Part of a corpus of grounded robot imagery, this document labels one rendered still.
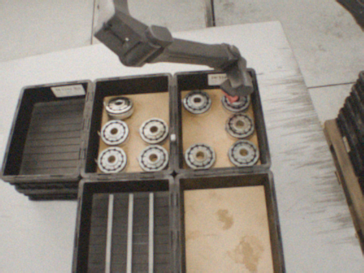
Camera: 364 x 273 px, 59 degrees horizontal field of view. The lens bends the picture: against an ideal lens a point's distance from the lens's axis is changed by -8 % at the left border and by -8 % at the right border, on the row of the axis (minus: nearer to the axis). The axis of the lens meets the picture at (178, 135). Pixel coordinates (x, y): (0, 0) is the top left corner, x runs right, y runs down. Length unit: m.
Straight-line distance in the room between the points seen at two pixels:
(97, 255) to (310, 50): 2.14
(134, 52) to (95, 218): 0.62
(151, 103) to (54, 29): 1.95
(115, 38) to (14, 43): 2.52
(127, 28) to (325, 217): 0.94
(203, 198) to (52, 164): 0.56
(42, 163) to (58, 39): 1.84
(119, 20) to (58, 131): 0.74
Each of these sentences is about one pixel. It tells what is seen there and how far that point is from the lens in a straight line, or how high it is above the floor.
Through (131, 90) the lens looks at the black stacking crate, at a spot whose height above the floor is 0.86.
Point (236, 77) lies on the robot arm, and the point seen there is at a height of 1.08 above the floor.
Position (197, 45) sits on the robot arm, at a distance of 0.92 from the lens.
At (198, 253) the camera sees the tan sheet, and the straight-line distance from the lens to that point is 1.08.
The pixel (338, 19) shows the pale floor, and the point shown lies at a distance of 3.06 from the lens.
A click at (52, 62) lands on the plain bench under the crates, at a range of 1.80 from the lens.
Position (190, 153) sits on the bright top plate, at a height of 0.86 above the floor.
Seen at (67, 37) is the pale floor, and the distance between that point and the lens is 3.00.
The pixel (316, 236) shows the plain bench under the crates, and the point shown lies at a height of 0.70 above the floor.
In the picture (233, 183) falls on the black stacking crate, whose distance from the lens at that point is 1.11.
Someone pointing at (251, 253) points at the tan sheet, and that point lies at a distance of 1.09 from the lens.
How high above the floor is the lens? 1.89
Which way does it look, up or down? 60 degrees down
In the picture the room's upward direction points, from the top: 10 degrees counter-clockwise
